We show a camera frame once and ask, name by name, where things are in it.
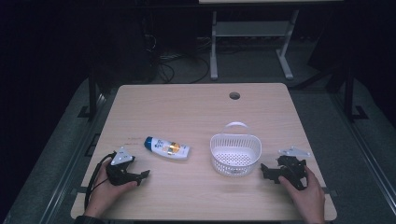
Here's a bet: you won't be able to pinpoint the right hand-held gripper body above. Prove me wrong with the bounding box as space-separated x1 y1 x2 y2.
276 146 312 191

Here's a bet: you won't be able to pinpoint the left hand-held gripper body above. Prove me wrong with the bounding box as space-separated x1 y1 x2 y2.
106 147 140 187

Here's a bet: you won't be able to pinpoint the white bottle with blue cap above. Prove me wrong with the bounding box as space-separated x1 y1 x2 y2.
143 135 191 161

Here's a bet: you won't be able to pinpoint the white perforated plastic basket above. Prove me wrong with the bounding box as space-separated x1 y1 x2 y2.
209 121 263 178

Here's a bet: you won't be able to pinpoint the person's left hand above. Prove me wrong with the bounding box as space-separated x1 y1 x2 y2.
83 159 139 219

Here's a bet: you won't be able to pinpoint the person's right hand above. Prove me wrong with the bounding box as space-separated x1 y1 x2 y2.
277 165 327 224

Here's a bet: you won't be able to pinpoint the person's dark left sleeve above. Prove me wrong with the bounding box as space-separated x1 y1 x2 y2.
74 215 106 224

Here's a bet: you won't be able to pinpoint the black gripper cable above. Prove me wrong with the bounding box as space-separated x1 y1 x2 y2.
84 151 118 210

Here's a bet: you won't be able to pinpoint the metal frame rail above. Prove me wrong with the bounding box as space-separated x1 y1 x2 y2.
329 92 396 207
38 92 108 224

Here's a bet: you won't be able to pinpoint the black metal post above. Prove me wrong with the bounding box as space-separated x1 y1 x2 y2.
343 65 370 123
78 70 99 121

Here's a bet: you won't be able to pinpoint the black floor cables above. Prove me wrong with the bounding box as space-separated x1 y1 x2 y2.
156 53 211 85

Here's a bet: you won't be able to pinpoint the white metal desk frame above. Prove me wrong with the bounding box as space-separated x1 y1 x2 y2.
198 0 344 81

